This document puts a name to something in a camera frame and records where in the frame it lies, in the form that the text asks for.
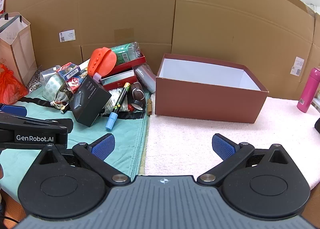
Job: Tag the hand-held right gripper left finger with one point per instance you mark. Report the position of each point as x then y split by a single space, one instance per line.
103 147

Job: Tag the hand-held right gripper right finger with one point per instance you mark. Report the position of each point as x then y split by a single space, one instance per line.
223 147

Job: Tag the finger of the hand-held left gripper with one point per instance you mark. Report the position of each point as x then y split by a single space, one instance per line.
15 110

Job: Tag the brown storage box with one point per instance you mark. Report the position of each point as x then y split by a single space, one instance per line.
207 104

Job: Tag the black marker with blue cap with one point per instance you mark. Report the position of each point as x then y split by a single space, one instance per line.
119 101

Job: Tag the black product box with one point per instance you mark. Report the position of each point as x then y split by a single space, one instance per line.
87 101

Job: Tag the orange silicone brush glove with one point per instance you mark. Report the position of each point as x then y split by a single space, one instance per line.
103 60

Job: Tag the orange plastic bag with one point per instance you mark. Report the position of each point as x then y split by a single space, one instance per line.
10 86

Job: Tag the teal cloth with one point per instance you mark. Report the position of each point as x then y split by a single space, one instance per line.
82 134

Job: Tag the bag of metal rings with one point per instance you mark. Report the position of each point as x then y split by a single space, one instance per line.
35 81

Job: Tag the green patterned tape roll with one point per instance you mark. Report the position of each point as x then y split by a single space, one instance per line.
52 85

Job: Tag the bag of cotton swabs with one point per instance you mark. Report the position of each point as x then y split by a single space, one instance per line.
113 99

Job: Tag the black tape roll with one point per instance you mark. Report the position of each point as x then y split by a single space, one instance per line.
137 104

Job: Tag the beige paper bag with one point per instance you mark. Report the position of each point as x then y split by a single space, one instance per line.
17 51

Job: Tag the wooden clip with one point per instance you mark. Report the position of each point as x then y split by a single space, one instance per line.
149 107

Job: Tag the small brown football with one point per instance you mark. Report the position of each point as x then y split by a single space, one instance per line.
138 91

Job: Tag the blue playing card box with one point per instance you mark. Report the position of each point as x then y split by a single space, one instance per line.
68 71

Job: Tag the red playing card box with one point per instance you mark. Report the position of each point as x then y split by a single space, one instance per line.
76 82

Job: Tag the purple tag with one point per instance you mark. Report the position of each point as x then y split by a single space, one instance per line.
97 77

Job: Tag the clear plastic bag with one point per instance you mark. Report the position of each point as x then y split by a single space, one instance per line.
146 77

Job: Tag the red box tray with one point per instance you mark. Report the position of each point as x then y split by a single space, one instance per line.
127 65

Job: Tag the green label plastic bottle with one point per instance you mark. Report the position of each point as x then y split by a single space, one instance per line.
125 52

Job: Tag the pink bottle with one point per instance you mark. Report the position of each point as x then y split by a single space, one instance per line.
308 89

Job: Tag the large cardboard box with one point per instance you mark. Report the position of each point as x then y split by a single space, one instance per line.
316 56
225 19
125 6

